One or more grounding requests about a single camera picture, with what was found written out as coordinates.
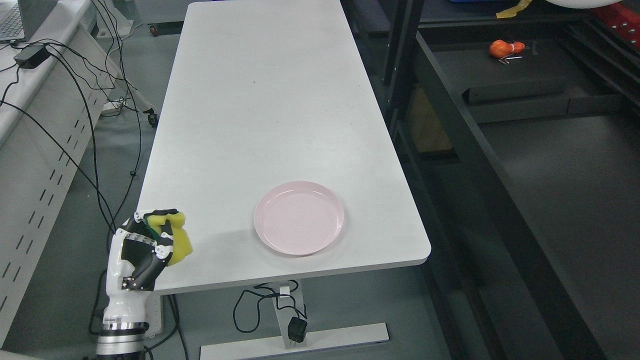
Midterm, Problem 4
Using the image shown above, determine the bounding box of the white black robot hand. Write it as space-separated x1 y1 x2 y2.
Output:
102 208 185 330

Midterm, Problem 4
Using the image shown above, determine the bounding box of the green yellow sponge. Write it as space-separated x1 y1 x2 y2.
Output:
142 209 194 266

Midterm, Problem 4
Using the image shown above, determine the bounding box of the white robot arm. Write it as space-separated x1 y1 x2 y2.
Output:
96 322 149 360

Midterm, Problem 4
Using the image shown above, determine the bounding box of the dark metal shelf rack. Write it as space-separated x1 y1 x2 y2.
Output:
342 0 639 360

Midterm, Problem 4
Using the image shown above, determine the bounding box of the white power strip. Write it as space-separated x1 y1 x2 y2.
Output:
145 294 164 338

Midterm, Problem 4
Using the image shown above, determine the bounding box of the pink round plate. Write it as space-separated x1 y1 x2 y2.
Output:
253 180 345 256

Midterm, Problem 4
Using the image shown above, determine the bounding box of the white table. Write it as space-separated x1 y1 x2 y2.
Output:
137 0 432 294

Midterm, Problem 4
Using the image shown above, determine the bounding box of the black plug under table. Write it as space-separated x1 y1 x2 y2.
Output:
286 316 308 347

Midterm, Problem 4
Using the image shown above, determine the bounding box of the white perforated side desk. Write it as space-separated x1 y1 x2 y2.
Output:
0 0 121 342

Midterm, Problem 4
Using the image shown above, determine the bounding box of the black power adapter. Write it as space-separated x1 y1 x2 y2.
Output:
13 44 51 69

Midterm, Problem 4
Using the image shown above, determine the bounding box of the grey laptop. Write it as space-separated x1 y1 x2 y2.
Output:
0 0 58 44

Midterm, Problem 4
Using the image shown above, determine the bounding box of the orange toy object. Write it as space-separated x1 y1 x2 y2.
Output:
489 39 526 59

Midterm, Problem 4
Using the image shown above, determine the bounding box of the yellow tape strip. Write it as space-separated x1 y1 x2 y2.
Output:
495 0 532 19

